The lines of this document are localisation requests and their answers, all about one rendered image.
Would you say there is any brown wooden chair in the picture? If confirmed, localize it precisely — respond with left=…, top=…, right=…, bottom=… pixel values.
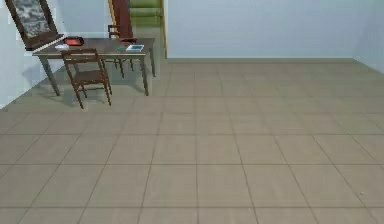
left=60, top=48, right=113, bottom=110
left=107, top=24, right=138, bottom=79

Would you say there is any brown wooden table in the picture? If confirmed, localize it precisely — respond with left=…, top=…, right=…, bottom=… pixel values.
left=32, top=37, right=157, bottom=97

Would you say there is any reddish brown room door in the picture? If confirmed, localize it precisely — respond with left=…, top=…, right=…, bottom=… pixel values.
left=111, top=0, right=134, bottom=39

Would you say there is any green sofa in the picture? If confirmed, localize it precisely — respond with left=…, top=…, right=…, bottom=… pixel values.
left=129, top=0, right=164, bottom=28

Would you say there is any white and blue book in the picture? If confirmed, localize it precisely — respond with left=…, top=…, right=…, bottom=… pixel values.
left=125, top=44, right=146, bottom=53

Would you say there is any dark framed wall picture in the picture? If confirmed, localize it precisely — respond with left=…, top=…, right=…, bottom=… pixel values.
left=4, top=0, right=65, bottom=52

